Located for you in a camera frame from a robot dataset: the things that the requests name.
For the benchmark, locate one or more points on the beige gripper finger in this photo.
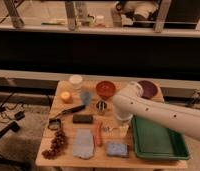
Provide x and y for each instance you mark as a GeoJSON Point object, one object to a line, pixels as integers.
{"type": "Point", "coordinates": [123, 129]}

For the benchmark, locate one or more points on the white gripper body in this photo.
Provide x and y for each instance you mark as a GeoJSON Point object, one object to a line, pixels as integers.
{"type": "Point", "coordinates": [123, 119]}

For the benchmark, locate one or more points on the metal fork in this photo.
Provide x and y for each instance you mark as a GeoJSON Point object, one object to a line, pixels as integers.
{"type": "Point", "coordinates": [109, 129]}

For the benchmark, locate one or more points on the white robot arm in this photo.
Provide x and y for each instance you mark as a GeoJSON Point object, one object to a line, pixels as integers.
{"type": "Point", "coordinates": [128, 101]}

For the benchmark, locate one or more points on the red bowl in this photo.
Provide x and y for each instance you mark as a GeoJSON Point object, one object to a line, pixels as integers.
{"type": "Point", "coordinates": [105, 89]}

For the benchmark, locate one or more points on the purple bowl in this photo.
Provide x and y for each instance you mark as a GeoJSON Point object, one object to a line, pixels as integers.
{"type": "Point", "coordinates": [149, 89]}

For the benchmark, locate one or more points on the blue sponge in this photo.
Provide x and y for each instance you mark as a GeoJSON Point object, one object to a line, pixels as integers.
{"type": "Point", "coordinates": [117, 149]}

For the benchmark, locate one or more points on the orange carrot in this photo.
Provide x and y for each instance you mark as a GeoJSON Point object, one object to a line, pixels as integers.
{"type": "Point", "coordinates": [97, 134]}

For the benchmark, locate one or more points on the green plastic tray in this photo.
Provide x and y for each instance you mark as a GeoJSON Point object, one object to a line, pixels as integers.
{"type": "Point", "coordinates": [153, 141]}

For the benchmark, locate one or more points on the wooden table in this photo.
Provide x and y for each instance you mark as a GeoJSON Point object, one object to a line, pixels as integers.
{"type": "Point", "coordinates": [100, 159]}

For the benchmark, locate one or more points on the grey blue cloth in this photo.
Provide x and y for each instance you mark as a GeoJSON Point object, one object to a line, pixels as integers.
{"type": "Point", "coordinates": [83, 145]}

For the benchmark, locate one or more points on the blue glass cup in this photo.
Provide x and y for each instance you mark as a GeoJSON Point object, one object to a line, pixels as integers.
{"type": "Point", "coordinates": [85, 97]}

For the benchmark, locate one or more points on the dark rectangular block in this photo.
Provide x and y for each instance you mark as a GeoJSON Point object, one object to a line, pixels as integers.
{"type": "Point", "coordinates": [85, 119]}

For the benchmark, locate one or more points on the white plastic cup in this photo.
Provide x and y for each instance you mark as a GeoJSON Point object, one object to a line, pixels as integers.
{"type": "Point", "coordinates": [76, 82]}

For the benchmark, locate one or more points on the orange fruit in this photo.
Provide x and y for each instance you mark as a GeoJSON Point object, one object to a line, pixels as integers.
{"type": "Point", "coordinates": [66, 97]}

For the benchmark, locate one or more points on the bunch of red grapes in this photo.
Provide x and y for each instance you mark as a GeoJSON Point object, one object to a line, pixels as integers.
{"type": "Point", "coordinates": [57, 144]}

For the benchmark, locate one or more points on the person in background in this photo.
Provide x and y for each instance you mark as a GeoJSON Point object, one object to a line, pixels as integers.
{"type": "Point", "coordinates": [139, 12]}

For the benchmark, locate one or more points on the black handled knife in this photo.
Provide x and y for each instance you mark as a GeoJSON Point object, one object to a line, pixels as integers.
{"type": "Point", "coordinates": [71, 110]}

